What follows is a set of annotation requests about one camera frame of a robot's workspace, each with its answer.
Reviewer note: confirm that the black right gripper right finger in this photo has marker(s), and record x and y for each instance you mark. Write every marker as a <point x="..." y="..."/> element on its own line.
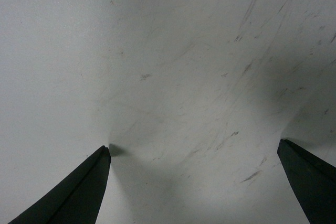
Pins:
<point x="312" y="181"/>

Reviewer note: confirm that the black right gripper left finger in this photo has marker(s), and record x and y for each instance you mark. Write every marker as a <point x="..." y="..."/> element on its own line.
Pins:
<point x="77" y="198"/>

